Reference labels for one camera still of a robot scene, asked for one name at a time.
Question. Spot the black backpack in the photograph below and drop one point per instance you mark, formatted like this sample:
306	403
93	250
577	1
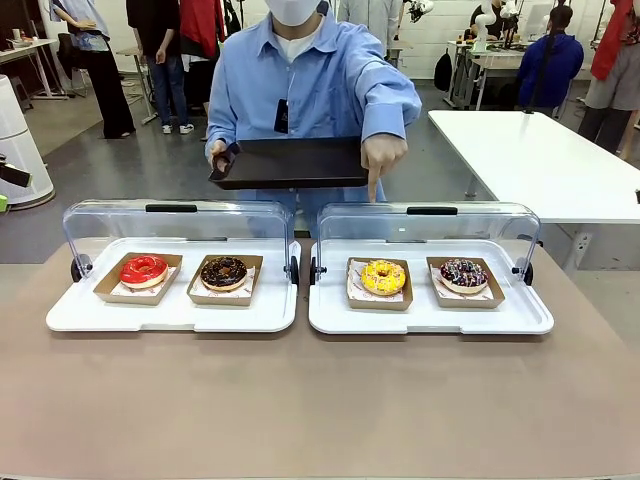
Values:
443	72

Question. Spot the purple sprinkled donut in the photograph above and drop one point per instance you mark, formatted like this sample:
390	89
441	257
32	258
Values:
452	277

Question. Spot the person's left hand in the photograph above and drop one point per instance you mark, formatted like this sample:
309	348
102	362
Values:
384	152

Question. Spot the bystander in blue hoodie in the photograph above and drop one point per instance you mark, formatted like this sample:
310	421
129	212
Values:
550	65

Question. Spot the bystander in black trousers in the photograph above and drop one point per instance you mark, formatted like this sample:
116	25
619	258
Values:
107	80

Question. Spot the white background workbench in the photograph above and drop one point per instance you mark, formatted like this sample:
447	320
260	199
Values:
492	62

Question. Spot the white face mask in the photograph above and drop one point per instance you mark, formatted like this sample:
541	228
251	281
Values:
292	11

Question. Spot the yellow sprinkled donut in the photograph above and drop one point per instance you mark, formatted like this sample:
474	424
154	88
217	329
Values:
372	280

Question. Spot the white paper liner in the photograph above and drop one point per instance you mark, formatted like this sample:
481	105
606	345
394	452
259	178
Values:
488	296
125	291
250	274
356	295

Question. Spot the bystander in grey shirt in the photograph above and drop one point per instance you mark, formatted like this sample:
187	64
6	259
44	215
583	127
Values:
370	20

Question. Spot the person in blue shirt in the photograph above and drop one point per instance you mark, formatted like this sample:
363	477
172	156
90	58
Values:
320	75

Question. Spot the bystander with red scarf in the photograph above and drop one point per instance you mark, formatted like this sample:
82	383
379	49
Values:
612	85

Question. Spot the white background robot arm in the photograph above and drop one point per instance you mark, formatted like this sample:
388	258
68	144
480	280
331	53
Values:
482	25

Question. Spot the person's right hand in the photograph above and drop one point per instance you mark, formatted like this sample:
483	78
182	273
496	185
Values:
216	150

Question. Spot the person's left forearm blue sleeve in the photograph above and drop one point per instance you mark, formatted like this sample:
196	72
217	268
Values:
387	112

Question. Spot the white side table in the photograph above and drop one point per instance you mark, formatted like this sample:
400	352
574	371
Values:
525	160

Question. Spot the yellow glazed donut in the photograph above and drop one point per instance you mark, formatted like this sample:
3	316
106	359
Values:
380	304

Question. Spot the clear display case lid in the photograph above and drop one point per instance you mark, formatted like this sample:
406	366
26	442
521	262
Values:
475	225
225	220

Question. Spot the bystander in black t-shirt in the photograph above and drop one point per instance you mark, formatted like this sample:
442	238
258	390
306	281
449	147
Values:
167	75

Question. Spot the background desk with clutter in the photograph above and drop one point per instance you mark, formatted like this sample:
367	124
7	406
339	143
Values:
25	50

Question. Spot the bystander in red top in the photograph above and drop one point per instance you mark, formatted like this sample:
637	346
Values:
200	25

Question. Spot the white display case base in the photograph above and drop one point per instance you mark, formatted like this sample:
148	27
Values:
425	320
175	315

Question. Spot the chocolate glazed donut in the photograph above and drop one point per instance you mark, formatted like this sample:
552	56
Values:
197	298

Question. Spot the red glazed donut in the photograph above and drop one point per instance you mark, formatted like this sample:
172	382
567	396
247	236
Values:
107	295
132	274

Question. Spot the black stand pole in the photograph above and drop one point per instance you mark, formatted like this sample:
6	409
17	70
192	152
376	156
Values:
529	111

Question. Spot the person's right forearm blue sleeve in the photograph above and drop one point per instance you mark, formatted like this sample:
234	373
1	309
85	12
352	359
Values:
220	120

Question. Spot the black serving tray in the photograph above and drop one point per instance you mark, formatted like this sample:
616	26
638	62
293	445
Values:
300	162

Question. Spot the black clip-on microphone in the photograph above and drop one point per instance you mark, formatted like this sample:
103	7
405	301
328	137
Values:
281	116

